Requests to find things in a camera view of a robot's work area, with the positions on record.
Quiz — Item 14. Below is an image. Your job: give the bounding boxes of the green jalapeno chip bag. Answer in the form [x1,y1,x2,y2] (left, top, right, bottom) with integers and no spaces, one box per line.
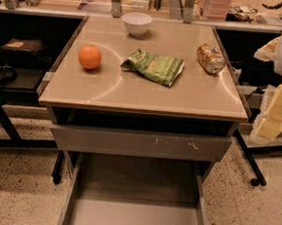
[121,49,185,88]

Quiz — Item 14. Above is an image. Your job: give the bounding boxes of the open middle drawer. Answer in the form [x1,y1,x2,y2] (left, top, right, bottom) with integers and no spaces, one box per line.
[57,153,208,225]

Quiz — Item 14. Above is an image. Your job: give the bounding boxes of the orange fruit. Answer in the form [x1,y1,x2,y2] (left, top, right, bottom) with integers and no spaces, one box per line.
[78,45,101,69]

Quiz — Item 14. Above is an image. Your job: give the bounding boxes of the grey drawer cabinet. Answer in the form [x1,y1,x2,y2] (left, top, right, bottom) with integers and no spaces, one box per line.
[28,10,259,225]

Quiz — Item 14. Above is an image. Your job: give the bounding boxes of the pink stacked trays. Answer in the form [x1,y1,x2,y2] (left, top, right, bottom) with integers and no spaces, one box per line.
[199,0,231,20]

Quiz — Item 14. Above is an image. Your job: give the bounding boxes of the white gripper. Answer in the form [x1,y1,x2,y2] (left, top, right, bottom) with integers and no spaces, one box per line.
[254,36,282,140]

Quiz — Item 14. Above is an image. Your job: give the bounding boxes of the white ceramic bowl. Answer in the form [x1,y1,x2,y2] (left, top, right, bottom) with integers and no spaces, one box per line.
[122,12,153,37]

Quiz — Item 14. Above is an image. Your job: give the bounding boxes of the black bag on shelf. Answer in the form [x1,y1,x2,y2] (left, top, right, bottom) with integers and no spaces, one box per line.
[0,38,48,63]

